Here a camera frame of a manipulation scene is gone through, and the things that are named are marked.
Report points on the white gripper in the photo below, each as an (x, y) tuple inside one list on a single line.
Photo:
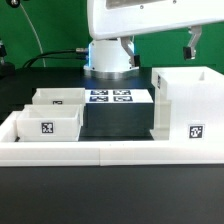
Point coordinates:
[(119, 18)]

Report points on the white drawer cabinet frame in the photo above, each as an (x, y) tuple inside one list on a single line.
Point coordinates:
[(188, 105)]

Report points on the white drawer box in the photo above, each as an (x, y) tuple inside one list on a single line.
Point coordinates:
[(61, 96), (54, 123)]

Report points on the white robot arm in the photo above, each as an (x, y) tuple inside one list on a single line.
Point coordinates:
[(108, 59)]

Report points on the white marker plate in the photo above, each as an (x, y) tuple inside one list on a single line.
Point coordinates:
[(119, 96)]

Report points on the black raised platform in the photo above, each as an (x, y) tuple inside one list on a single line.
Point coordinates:
[(117, 122)]

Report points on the white U-shaped fence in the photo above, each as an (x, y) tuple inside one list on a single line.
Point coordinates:
[(102, 153)]

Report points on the black stand at left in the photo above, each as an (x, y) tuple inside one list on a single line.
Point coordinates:
[(6, 68)]

